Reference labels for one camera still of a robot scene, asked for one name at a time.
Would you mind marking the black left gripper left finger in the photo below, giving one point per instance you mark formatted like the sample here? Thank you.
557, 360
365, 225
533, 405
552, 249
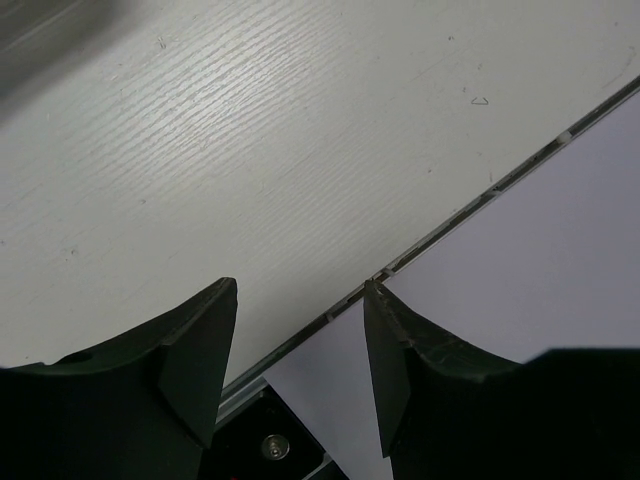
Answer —
142, 405

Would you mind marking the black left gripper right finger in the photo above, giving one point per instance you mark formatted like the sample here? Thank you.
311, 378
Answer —
447, 409

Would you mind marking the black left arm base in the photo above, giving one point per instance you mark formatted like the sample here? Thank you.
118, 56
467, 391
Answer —
262, 439

